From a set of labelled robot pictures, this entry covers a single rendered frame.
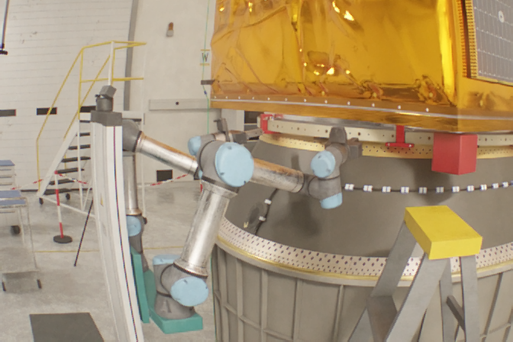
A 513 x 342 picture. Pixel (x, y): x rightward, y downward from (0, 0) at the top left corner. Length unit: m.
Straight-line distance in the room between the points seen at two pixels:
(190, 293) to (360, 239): 0.77
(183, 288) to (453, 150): 1.00
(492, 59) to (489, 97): 0.15
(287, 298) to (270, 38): 1.26
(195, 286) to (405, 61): 1.04
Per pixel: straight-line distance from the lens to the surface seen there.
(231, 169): 1.45
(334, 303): 2.00
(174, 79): 10.04
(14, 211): 6.37
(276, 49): 2.47
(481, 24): 1.76
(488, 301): 2.15
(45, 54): 9.32
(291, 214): 2.13
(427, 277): 1.18
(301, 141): 2.26
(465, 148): 1.72
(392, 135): 2.02
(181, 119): 10.13
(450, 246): 1.15
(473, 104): 1.74
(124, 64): 9.61
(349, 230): 1.98
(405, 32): 1.77
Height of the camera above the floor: 1.84
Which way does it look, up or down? 5 degrees down
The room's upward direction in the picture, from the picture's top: 1 degrees clockwise
